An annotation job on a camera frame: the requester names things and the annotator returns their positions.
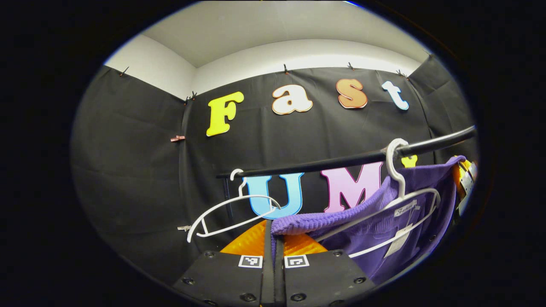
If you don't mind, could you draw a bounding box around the white clothes hanger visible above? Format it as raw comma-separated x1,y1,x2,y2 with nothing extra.
186,168,282,243
316,138,441,259

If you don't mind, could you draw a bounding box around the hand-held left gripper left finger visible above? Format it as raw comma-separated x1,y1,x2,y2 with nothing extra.
173,219,274,306

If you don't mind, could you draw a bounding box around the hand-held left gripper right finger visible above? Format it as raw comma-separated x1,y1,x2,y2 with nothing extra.
273,232,377,306

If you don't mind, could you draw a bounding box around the purple jacket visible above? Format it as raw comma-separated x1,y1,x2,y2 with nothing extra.
271,156,466,285

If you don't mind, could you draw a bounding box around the black backdrop cloth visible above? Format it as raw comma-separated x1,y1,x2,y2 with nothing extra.
70,53,478,286

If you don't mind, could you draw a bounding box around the black clothes rack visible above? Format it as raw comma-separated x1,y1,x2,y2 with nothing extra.
216,126,476,226

